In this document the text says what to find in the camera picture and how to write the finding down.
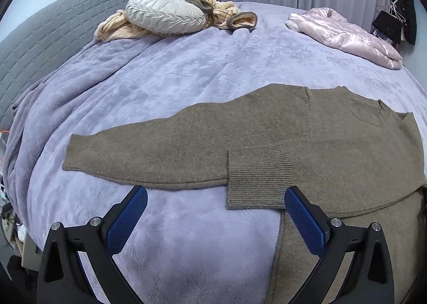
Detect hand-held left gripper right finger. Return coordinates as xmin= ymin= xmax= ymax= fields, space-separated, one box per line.
xmin=283 ymin=185 xmax=396 ymax=304

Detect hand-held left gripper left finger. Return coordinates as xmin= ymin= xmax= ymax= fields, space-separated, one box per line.
xmin=37 ymin=185 xmax=149 ymax=304

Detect olive brown knit sweater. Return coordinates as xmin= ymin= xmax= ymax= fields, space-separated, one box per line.
xmin=62 ymin=84 xmax=427 ymax=304

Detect hanging black clothes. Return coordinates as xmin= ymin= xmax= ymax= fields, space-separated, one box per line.
xmin=372 ymin=0 xmax=417 ymax=46

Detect lilac fleece blanket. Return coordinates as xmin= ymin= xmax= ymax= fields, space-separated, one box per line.
xmin=3 ymin=0 xmax=427 ymax=304

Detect pink shiny puffer jacket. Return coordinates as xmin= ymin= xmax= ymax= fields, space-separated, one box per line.
xmin=286 ymin=7 xmax=404 ymax=69

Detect grey quilted headboard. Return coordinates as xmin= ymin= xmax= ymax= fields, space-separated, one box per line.
xmin=0 ymin=0 xmax=156 ymax=131

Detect round white pleated pillow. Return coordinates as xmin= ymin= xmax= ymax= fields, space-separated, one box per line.
xmin=125 ymin=0 xmax=209 ymax=37

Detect beige cable knit cardigan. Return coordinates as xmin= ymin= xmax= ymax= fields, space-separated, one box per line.
xmin=94 ymin=0 xmax=259 ymax=41

